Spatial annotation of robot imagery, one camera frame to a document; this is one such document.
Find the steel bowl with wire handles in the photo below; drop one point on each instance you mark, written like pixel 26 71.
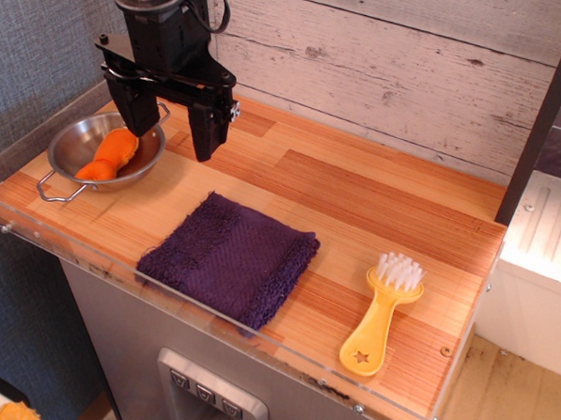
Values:
pixel 74 147

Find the silver dispenser panel with buttons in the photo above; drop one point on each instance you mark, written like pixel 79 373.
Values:
pixel 209 397

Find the dark right shelf post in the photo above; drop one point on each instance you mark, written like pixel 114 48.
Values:
pixel 531 151

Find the orange plush toy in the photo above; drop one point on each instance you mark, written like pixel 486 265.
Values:
pixel 114 152

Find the yellow brush with white bristles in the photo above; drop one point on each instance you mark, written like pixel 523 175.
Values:
pixel 396 279

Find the purple cloth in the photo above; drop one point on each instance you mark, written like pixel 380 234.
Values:
pixel 235 260

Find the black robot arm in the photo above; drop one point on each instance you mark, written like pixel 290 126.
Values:
pixel 165 54

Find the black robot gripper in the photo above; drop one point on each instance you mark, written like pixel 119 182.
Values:
pixel 165 52

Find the clear acrylic counter guard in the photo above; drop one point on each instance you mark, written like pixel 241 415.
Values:
pixel 142 330

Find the orange object at bottom left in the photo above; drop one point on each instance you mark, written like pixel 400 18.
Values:
pixel 18 411

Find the white toy sink drainboard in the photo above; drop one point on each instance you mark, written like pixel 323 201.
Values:
pixel 533 238

